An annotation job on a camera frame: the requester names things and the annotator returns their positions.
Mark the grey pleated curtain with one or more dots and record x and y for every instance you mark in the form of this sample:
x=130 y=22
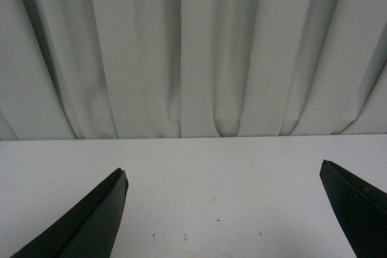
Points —
x=97 y=69

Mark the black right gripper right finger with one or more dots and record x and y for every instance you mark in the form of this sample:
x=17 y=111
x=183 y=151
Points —
x=359 y=207

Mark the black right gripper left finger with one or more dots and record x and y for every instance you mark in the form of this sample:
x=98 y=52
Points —
x=88 y=229

